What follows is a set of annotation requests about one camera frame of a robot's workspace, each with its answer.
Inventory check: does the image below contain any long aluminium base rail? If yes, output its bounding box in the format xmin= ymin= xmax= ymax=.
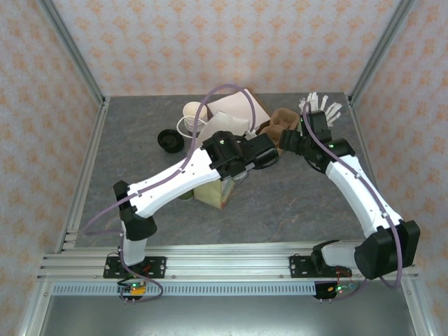
xmin=36 ymin=244 xmax=420 ymax=281

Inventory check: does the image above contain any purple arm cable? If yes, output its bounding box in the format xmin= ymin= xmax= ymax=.
xmin=301 ymin=101 xmax=403 ymax=304
xmin=83 ymin=83 xmax=258 ymax=304

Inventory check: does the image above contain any brown napkin tray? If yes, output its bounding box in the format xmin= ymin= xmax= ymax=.
xmin=248 ymin=89 xmax=272 ymax=129

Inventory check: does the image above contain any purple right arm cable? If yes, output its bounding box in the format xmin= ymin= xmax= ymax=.
xmin=301 ymin=101 xmax=403 ymax=304

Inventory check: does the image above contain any stack of paper cups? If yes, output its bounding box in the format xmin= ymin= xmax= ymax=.
xmin=181 ymin=100 xmax=210 ymax=136

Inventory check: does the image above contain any aluminium frame post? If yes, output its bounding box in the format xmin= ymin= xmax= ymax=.
xmin=349 ymin=0 xmax=417 ymax=102
xmin=36 ymin=0 xmax=108 ymax=106

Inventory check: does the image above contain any stack of pink napkins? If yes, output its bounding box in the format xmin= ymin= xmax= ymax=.
xmin=206 ymin=87 xmax=262 ymax=125

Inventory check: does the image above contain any grey metal panel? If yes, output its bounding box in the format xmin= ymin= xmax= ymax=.
xmin=19 ymin=295 xmax=433 ymax=336

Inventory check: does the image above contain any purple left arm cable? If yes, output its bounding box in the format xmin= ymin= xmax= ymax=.
xmin=83 ymin=83 xmax=258 ymax=304

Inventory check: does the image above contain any colourful printed paper bag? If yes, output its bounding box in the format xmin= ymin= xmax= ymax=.
xmin=176 ymin=111 xmax=253 ymax=210

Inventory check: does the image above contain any grey slotted cable duct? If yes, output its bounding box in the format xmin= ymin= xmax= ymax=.
xmin=51 ymin=282 xmax=318 ymax=297

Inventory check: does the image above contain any brown pulp cup carrier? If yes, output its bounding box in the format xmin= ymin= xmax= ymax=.
xmin=258 ymin=120 xmax=285 ymax=152
xmin=269 ymin=108 xmax=302 ymax=137

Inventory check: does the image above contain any aluminium side rail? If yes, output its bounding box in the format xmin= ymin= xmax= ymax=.
xmin=347 ymin=93 xmax=379 ymax=186
xmin=55 ymin=97 xmax=111 ymax=253

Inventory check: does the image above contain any stack of black lids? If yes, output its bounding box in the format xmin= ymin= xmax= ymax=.
xmin=157 ymin=128 xmax=185 ymax=153

